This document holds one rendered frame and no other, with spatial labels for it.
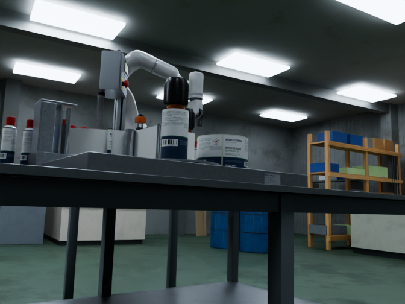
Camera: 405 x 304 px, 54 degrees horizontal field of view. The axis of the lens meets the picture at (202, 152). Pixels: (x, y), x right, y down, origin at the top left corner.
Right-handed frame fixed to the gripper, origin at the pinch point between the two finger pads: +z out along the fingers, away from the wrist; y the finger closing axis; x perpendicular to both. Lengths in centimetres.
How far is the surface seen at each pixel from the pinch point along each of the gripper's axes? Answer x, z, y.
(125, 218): 203, 72, -512
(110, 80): -58, -11, 14
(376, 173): 696, -37, -289
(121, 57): -54, -23, 15
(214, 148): -40, 24, 70
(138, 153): -54, 25, 39
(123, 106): -46.2, -3.1, 2.7
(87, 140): -71, 20, 24
